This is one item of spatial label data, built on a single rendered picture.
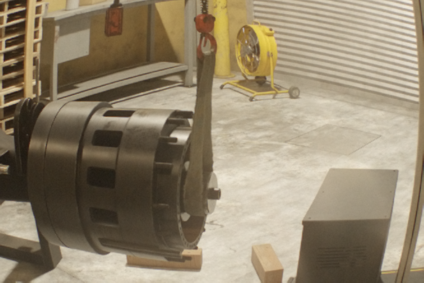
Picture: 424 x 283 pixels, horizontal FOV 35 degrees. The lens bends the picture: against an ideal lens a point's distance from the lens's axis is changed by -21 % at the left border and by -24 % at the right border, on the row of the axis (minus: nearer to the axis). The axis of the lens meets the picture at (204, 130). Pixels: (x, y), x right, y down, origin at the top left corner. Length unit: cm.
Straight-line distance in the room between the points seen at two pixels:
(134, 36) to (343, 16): 246
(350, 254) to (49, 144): 109
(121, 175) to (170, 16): 682
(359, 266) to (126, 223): 81
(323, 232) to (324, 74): 616
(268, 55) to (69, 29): 207
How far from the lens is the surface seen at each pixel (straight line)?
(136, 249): 254
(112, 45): 859
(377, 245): 240
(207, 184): 258
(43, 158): 256
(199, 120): 252
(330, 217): 240
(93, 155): 251
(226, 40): 889
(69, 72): 819
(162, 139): 248
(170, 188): 246
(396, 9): 781
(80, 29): 737
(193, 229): 278
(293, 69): 875
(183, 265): 406
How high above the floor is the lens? 170
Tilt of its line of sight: 15 degrees down
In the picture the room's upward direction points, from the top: 1 degrees counter-clockwise
